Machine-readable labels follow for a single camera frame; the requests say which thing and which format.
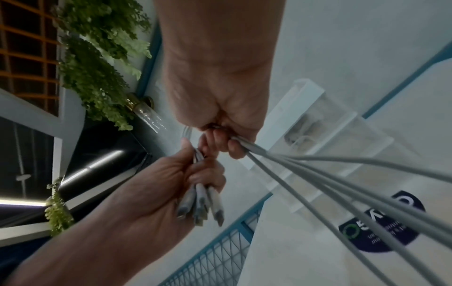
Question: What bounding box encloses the person's right hand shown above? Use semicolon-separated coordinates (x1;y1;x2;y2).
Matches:
161;57;280;160

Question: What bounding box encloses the person's left hand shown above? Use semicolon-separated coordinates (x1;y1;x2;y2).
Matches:
83;138;227;253

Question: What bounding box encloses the grey cable with plug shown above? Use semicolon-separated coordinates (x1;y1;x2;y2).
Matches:
198;138;452;253
206;139;429;286
178;135;452;221
192;137;452;224

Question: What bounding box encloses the person's left forearm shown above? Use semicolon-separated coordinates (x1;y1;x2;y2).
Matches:
0;216;174;286

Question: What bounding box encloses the person's right forearm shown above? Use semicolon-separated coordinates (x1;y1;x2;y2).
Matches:
153;0;286;66

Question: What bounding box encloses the white light strip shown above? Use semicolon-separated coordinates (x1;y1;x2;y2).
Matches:
0;197;48;208
59;150;125;186

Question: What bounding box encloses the small green plant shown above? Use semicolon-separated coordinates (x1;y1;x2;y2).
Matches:
45;178;75;237

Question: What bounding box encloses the large green hanging fern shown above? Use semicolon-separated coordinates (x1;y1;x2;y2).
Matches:
53;0;153;131

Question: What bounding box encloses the orange lattice panel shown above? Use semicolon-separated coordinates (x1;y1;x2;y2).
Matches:
0;0;60;116

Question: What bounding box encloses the round dark sticker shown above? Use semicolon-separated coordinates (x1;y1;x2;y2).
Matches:
338;190;427;253

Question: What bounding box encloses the blue wire mesh panel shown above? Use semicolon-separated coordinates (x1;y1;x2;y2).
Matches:
158;215;256;286

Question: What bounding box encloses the clear acrylic wall holder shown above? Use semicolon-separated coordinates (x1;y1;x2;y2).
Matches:
245;79;395;214

